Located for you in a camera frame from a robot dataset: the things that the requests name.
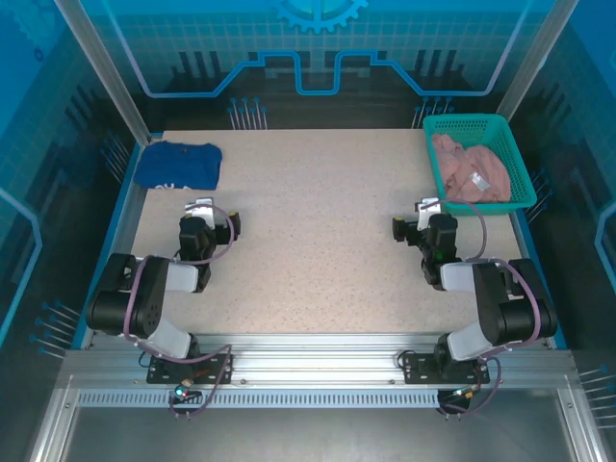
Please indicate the pink t-shirt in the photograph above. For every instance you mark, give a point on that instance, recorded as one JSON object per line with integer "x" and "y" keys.
{"x": 462, "y": 168}

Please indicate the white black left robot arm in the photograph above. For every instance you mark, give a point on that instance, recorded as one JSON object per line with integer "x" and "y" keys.
{"x": 108, "y": 308}

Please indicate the blue folded t-shirt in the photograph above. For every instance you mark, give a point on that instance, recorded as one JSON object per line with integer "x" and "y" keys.
{"x": 178, "y": 163}

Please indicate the teal plastic mesh basket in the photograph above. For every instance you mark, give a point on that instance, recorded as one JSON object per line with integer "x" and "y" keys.
{"x": 517, "y": 163}

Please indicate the grey metal shelf plate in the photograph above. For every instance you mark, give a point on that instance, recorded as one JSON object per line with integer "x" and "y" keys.
{"x": 313, "y": 438}

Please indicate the aluminium side profile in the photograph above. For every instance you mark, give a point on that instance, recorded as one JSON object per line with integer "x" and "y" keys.
{"x": 580, "y": 428}
{"x": 53, "y": 428}

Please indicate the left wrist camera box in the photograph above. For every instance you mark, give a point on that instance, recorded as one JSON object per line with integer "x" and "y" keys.
{"x": 199, "y": 212}

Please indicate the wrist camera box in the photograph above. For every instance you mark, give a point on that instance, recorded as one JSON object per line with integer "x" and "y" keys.
{"x": 199, "y": 212}
{"x": 426, "y": 214}

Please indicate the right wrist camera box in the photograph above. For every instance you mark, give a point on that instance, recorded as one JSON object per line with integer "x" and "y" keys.
{"x": 426, "y": 214}

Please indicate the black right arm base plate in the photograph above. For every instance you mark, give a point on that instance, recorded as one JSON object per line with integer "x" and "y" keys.
{"x": 418, "y": 373}

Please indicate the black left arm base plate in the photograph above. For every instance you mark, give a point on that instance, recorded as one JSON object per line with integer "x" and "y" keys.
{"x": 161, "y": 377}

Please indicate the aluminium frame post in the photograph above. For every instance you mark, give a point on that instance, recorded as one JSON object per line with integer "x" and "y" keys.
{"x": 107, "y": 72}
{"x": 539, "y": 48}

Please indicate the aluminium rail beam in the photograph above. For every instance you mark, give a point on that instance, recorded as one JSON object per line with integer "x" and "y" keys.
{"x": 313, "y": 366}

